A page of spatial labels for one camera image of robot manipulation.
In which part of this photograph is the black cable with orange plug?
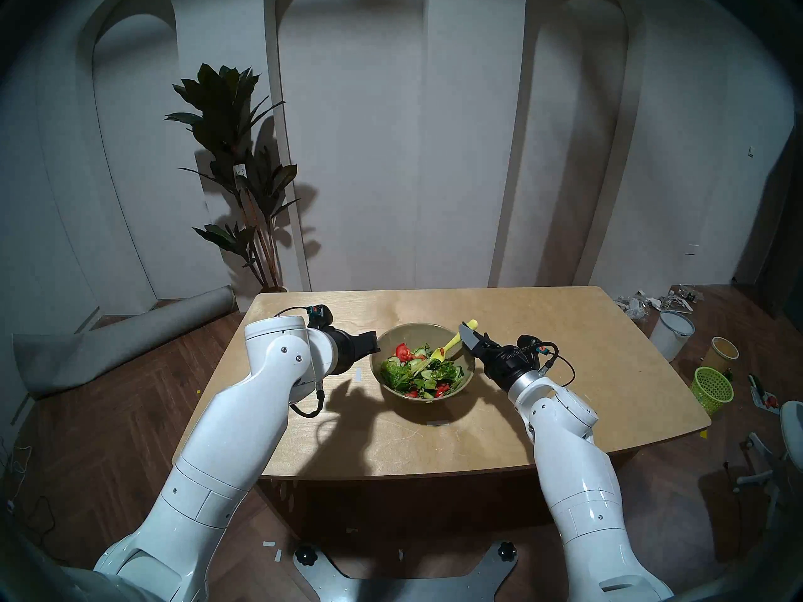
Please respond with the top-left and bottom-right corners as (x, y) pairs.
(274, 305), (326, 418)
(536, 342), (576, 388)

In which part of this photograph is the green plastic basket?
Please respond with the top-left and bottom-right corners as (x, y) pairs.
(688, 366), (735, 416)

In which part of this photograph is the tan paper cup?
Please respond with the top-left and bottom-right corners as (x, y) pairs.
(702, 335), (740, 373)

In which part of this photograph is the white packet with red print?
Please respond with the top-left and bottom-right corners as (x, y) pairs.
(747, 373), (782, 415)

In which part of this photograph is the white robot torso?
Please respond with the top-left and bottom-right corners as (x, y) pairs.
(0, 532), (803, 602)

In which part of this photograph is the pile of white trash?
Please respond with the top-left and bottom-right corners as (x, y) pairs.
(614, 285), (704, 320)

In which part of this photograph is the white office chair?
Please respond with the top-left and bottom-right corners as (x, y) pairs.
(733, 399), (803, 520)

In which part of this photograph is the white bucket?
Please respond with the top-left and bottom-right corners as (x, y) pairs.
(648, 310), (696, 362)

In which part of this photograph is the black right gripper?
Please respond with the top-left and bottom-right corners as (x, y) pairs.
(459, 321), (543, 393)

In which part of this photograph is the rolled grey mat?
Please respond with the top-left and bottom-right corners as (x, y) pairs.
(12, 285), (240, 400)

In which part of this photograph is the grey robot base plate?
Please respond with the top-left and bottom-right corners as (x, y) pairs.
(293, 541), (519, 602)

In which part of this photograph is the beige salad bowl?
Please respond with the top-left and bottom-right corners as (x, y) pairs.
(370, 323), (477, 404)

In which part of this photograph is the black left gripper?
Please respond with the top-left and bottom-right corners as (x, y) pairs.
(326, 327), (380, 376)

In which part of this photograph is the mixed green salad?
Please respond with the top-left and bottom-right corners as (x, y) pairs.
(380, 342), (465, 400)

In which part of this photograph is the yellow-green plastic spoon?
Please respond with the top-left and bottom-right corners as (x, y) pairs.
(428, 319), (479, 363)

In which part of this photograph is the dark grey door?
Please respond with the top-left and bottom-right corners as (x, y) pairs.
(731, 127), (803, 319)

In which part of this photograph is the tall dark-leaved potted plant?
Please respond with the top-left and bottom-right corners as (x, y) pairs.
(164, 63), (302, 293)

